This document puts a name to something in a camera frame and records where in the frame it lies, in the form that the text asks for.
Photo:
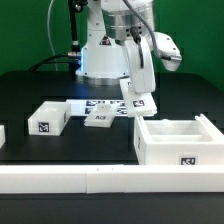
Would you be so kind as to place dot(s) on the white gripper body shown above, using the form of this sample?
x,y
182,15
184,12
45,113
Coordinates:
x,y
140,66

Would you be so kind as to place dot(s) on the white L-shaped fence wall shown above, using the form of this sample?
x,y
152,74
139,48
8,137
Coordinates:
x,y
25,179

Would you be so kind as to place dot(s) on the white cabinet top block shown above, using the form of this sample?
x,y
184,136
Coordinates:
x,y
49,119

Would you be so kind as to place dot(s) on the white block at left edge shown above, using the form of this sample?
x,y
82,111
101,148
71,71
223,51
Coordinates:
x,y
2,135

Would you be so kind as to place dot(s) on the white cabinet body box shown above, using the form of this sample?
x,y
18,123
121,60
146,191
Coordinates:
x,y
178,142

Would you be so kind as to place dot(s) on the white cabinet door panel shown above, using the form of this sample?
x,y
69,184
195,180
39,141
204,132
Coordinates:
x,y
102,115

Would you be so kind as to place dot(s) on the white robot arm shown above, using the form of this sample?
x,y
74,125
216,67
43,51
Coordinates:
x,y
118,44

